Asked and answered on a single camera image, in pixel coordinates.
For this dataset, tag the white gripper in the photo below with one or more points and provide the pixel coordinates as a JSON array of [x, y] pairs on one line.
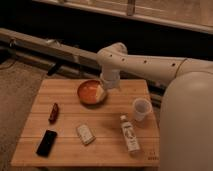
[[110, 79]]

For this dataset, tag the black smartphone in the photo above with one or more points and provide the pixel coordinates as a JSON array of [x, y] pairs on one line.
[[46, 143]]

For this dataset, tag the dark red snack bar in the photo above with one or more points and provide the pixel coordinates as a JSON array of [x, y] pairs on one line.
[[54, 113]]

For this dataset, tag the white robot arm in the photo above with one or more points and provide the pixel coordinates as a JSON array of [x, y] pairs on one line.
[[186, 115]]

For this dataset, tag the wooden table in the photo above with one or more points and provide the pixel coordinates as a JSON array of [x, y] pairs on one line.
[[107, 150]]

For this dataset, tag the white plastic bottle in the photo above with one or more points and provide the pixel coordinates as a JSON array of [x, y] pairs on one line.
[[132, 143]]

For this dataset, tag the orange ceramic bowl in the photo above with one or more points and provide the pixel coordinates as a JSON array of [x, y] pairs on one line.
[[87, 92]]

